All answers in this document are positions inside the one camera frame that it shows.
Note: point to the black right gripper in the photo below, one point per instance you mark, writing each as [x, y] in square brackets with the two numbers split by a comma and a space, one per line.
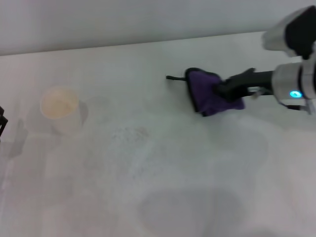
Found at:
[254, 79]

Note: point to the purple rag with black trim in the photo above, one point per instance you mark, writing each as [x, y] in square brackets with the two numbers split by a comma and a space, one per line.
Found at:
[202, 92]

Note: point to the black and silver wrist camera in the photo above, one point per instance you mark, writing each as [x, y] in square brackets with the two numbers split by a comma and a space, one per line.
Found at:
[293, 32]

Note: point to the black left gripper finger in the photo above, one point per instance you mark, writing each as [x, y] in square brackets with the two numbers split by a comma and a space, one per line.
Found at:
[3, 122]

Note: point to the small silver metal connector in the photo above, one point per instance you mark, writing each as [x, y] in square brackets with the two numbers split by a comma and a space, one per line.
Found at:
[258, 93]

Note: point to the white paper cup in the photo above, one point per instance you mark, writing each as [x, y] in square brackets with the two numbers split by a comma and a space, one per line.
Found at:
[59, 103]

